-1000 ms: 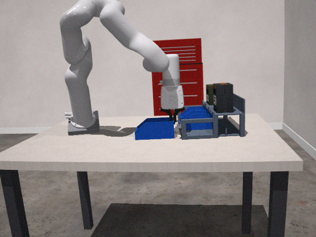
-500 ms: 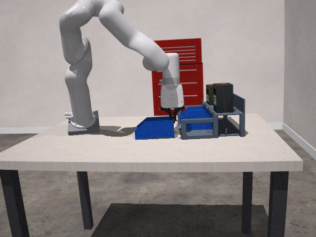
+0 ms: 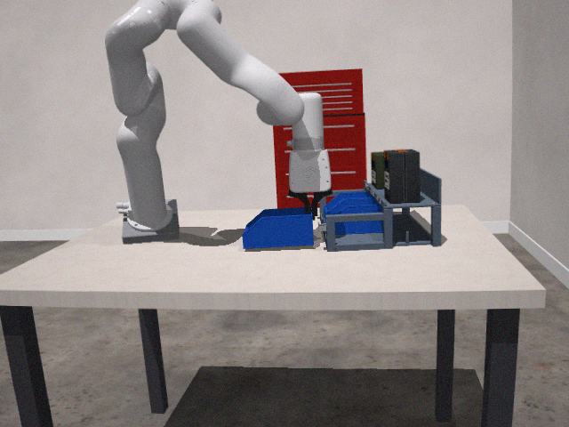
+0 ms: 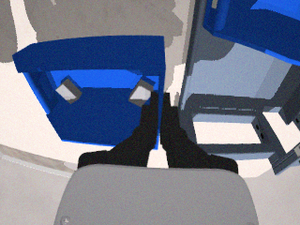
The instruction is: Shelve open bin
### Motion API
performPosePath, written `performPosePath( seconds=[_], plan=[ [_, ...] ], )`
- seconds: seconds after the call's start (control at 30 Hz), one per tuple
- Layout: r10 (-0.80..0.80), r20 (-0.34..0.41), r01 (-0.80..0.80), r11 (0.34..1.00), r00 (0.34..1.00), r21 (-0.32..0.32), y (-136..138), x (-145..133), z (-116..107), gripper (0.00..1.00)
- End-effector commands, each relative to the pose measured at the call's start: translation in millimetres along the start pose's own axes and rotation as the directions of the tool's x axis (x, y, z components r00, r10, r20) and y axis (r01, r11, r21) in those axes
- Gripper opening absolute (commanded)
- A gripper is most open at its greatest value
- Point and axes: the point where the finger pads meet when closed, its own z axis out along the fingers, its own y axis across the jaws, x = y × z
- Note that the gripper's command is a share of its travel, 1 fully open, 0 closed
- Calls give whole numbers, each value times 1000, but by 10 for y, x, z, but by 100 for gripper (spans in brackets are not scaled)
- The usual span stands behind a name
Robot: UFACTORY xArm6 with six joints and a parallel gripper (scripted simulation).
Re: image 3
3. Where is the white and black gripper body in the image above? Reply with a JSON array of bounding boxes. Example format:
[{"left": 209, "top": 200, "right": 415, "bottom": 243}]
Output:
[{"left": 289, "top": 148, "right": 332, "bottom": 193}]

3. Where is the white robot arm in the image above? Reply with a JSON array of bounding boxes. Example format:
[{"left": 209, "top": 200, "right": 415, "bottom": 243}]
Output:
[{"left": 105, "top": 0, "right": 324, "bottom": 232}]

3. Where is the blue bin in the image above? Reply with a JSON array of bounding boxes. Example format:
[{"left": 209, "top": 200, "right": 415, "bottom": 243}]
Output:
[
  {"left": 243, "top": 207, "right": 314, "bottom": 249},
  {"left": 324, "top": 191, "right": 374, "bottom": 216},
  {"left": 325, "top": 198, "right": 382, "bottom": 235}
]

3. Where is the grey shelf rack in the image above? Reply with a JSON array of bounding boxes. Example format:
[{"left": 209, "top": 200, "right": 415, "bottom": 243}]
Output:
[{"left": 317, "top": 168, "right": 441, "bottom": 252}]

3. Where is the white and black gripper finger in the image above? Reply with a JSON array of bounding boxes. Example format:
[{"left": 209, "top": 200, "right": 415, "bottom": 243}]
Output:
[
  {"left": 311, "top": 188, "right": 333, "bottom": 221},
  {"left": 288, "top": 189, "right": 311, "bottom": 214}
]

